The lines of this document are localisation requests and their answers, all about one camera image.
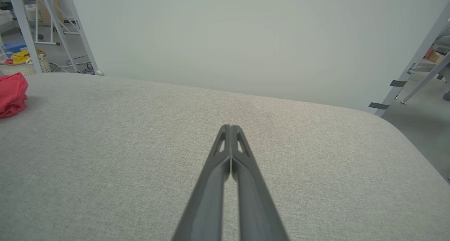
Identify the red and white jersey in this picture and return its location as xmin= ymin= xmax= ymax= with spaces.
xmin=0 ymin=72 xmax=29 ymax=119

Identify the cardboard box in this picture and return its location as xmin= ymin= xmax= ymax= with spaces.
xmin=427 ymin=49 xmax=445 ymax=64

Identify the white partition panel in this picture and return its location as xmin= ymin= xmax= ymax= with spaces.
xmin=69 ymin=0 xmax=450 ymax=113

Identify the blue box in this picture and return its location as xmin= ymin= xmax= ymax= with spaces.
xmin=2 ymin=42 xmax=28 ymax=58

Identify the grey metal panel stand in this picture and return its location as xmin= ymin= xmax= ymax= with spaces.
xmin=5 ymin=0 xmax=105 ymax=76
xmin=368 ymin=2 xmax=450 ymax=118

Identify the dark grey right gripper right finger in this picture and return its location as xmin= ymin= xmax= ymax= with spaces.
xmin=231 ymin=125 xmax=289 ymax=241

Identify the white woven laundry basket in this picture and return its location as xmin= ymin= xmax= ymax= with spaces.
xmin=0 ymin=49 xmax=52 ymax=76

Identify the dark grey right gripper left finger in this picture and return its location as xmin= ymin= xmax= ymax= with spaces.
xmin=172 ymin=125 xmax=231 ymax=241

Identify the yellow cloth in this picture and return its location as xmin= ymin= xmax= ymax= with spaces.
xmin=12 ymin=49 xmax=40 ymax=65

